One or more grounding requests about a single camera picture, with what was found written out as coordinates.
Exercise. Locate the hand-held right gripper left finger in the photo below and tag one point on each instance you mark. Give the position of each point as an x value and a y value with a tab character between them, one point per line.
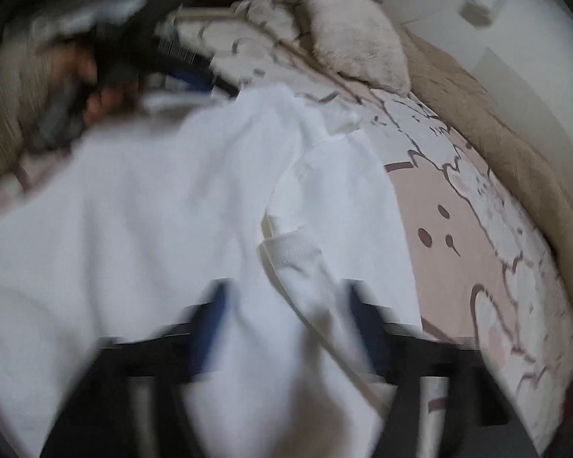
210	329

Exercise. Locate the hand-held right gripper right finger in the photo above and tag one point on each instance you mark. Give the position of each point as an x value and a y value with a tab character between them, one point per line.
367	329

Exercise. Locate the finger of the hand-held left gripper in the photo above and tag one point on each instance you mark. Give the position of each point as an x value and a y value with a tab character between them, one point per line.
196	81

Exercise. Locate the white garment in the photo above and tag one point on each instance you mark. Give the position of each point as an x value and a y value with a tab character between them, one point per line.
148	224

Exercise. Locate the person's left hand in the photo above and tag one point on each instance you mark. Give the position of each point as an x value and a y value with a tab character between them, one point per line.
105	102

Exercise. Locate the bear printed bed sheet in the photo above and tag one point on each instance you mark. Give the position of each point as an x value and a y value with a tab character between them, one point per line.
449	248

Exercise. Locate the fluffy pale pillow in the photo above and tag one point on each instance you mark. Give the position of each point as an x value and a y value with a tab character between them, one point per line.
353	33

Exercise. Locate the beige blanket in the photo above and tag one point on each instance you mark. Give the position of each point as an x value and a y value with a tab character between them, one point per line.
506	152

